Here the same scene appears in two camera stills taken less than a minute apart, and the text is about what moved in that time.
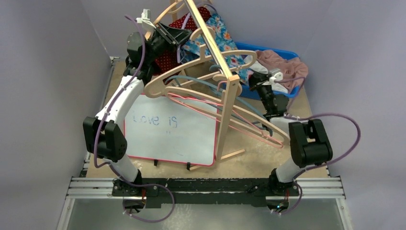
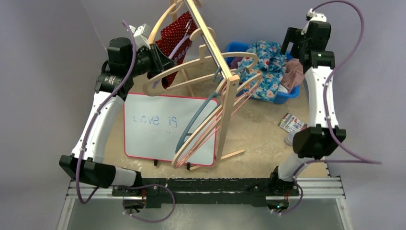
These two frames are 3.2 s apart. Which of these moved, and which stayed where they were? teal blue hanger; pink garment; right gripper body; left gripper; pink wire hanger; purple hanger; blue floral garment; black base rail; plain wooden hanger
Moved: left gripper; purple hanger; teal blue hanger; blue floral garment; pink wire hanger; right gripper body; plain wooden hanger
Stayed: black base rail; pink garment
